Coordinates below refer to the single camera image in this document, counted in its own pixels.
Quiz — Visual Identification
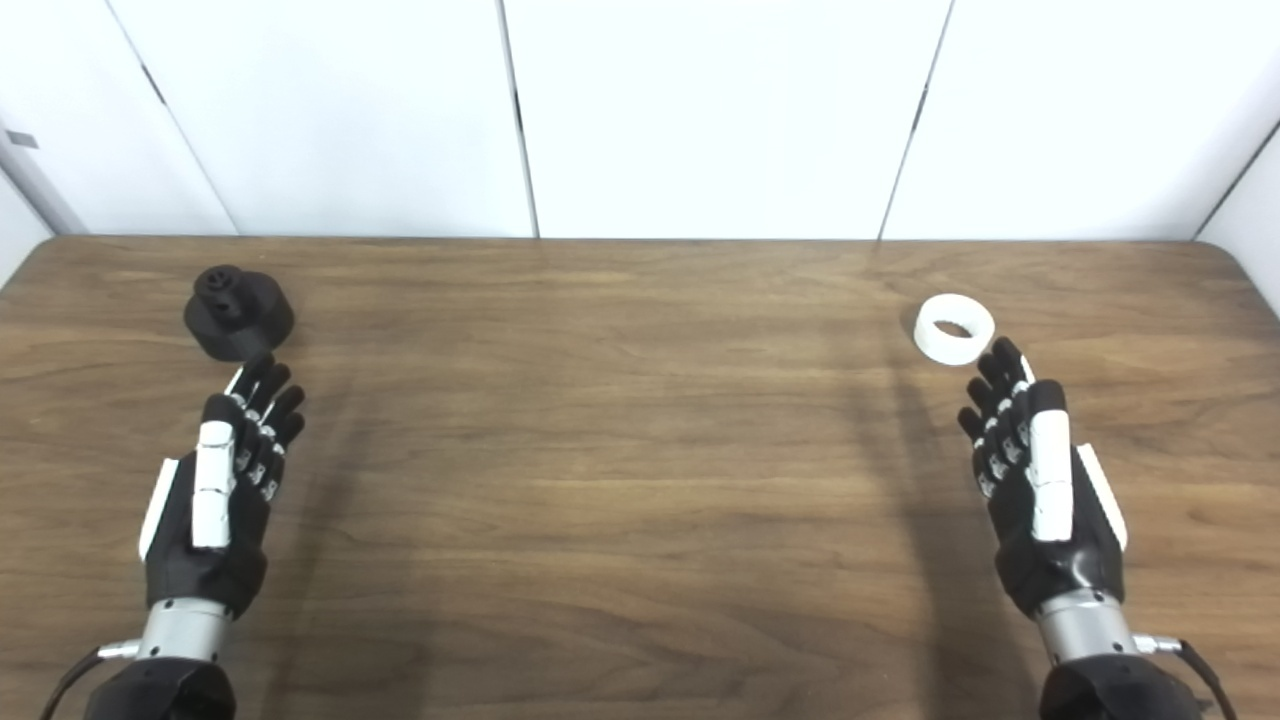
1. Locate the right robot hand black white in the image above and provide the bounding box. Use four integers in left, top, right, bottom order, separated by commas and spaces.
957, 337, 1129, 619

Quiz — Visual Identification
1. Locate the round black plastic part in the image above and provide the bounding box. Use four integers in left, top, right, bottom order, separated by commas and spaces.
183, 265, 296, 362

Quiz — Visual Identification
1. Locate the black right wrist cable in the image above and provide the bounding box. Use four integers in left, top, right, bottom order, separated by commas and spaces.
1133, 632, 1239, 720

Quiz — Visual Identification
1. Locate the white plastic ring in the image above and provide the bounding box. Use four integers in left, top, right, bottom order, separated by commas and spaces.
914, 293, 997, 366

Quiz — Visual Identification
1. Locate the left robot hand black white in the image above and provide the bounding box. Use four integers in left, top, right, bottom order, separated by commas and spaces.
138, 350, 307, 621

